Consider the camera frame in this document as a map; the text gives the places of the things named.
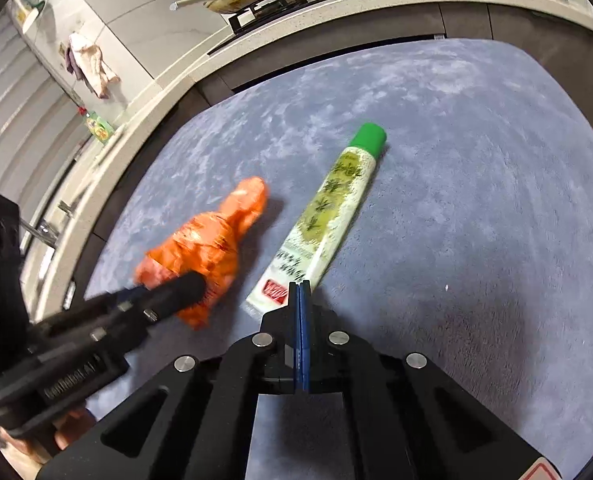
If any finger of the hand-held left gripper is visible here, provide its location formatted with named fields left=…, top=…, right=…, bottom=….
left=24, top=310, right=153, bottom=368
left=41, top=272, right=208, bottom=341

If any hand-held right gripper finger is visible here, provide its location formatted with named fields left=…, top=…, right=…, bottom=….
left=298, top=281, right=553, bottom=480
left=39, top=281, right=298, bottom=480

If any orange wrapper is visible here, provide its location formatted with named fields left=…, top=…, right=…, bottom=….
left=135, top=176, right=269, bottom=331

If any white tube with green cap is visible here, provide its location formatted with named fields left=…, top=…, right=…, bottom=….
left=245, top=123, right=388, bottom=319

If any person's left hand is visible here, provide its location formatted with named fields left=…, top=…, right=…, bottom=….
left=0, top=406, right=98, bottom=466

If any chrome faucet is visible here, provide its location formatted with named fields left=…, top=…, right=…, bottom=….
left=20, top=200, right=75, bottom=252

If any green packet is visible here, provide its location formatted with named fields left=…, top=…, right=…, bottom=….
left=85, top=111, right=115, bottom=142

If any white pink hanging towel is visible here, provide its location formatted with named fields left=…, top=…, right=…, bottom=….
left=69, top=31, right=122, bottom=100

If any purple hanging cloth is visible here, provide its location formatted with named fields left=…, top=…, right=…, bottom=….
left=65, top=47, right=84, bottom=82

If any black gas stove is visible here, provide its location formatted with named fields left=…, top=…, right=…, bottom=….
left=209, top=0, right=440, bottom=54

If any dark kitchen cabinet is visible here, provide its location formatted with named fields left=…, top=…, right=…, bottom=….
left=196, top=0, right=593, bottom=111

